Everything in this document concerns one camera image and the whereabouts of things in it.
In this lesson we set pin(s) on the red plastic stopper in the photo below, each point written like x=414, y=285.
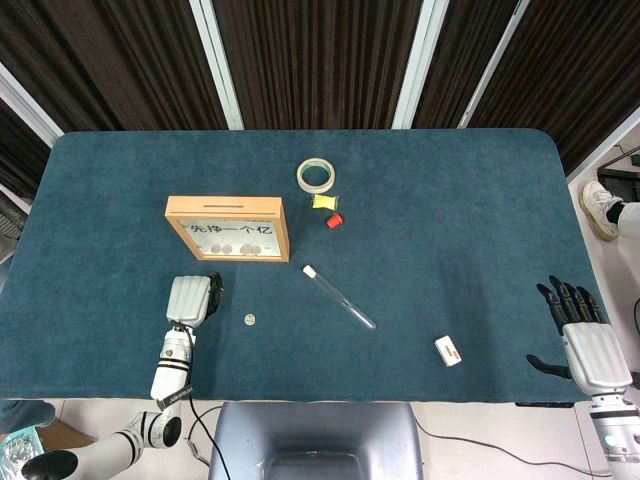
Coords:
x=334, y=220

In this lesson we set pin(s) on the small white red box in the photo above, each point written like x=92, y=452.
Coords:
x=447, y=352

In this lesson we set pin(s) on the white partition post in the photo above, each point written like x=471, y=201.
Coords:
x=30, y=107
x=417, y=70
x=217, y=70
x=492, y=65

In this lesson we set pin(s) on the small yellow packet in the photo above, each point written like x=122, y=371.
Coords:
x=325, y=202

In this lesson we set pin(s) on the blue fabric bundle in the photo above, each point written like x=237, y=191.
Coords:
x=25, y=412

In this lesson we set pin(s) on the glass test tube white stopper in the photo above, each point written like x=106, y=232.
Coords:
x=309, y=271

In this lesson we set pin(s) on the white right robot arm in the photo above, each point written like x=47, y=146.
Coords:
x=612, y=430

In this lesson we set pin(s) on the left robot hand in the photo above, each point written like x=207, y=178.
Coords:
x=189, y=300

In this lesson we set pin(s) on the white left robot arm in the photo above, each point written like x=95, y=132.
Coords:
x=172, y=370

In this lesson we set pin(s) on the teal table cloth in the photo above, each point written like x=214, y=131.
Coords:
x=400, y=280

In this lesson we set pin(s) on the beige masking tape roll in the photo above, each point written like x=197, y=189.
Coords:
x=315, y=188

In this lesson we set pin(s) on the person leg white trousers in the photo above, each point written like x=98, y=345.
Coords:
x=631, y=217

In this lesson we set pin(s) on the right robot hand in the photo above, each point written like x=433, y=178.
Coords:
x=595, y=355

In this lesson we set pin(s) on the wooden frame coin bank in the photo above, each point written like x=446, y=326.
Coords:
x=225, y=205

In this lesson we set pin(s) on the brown cardboard box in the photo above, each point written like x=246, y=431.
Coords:
x=65, y=435

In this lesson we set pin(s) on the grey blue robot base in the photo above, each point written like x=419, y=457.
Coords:
x=315, y=430

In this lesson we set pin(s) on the white sneaker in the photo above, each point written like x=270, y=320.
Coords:
x=597, y=210

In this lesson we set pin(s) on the black floor equipment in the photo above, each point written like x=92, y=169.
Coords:
x=622, y=180

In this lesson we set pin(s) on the clear plastic bag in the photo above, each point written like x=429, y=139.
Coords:
x=17, y=447

